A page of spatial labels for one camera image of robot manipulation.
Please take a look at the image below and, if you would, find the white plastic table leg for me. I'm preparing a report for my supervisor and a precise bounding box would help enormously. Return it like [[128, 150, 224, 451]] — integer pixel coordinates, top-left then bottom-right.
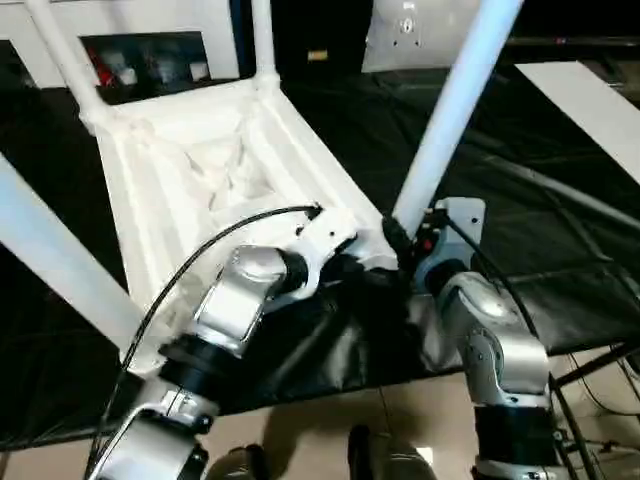
[[392, 0, 526, 236], [251, 0, 281, 94], [0, 152, 144, 351], [24, 0, 109, 132]]

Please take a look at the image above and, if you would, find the black mat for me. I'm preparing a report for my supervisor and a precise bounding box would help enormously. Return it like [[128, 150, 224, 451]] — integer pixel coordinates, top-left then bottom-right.
[[0, 64, 640, 451]]

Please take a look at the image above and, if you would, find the black metal stand pole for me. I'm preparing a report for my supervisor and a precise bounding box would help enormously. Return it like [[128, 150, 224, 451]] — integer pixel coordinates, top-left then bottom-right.
[[549, 343, 640, 387]]

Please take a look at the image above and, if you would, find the white flat panel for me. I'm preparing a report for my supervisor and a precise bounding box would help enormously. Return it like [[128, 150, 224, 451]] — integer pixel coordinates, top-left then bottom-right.
[[514, 60, 640, 189]]

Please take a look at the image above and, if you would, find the dark left robot leg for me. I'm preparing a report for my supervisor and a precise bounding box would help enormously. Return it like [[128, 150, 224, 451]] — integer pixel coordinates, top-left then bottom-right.
[[209, 443, 266, 480]]

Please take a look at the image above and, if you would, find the dark cabinet with label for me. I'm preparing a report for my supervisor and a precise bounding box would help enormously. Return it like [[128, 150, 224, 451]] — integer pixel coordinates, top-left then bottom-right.
[[239, 0, 377, 87]]

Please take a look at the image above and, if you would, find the black bar with red light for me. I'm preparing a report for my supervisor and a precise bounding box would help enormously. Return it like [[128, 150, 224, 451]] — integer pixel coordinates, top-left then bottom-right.
[[504, 35, 640, 50]]

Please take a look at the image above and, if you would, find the white cabinet with glass doors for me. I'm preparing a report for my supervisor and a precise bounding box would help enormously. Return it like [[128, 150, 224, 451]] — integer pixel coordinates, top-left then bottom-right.
[[0, 0, 246, 90]]

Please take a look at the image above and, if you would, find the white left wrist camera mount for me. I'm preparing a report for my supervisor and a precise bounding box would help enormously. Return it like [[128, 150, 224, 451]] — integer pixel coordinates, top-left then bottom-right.
[[294, 209, 359, 301]]

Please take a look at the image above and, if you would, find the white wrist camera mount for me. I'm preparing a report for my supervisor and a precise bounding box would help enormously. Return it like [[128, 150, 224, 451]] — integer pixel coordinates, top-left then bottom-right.
[[294, 209, 359, 301], [417, 197, 487, 291]]

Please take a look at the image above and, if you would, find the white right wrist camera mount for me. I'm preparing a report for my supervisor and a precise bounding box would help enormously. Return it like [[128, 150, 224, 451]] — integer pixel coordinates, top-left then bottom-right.
[[417, 197, 487, 291]]

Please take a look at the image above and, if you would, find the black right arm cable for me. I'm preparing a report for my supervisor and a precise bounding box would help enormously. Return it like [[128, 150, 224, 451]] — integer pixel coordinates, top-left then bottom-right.
[[446, 214, 542, 344]]

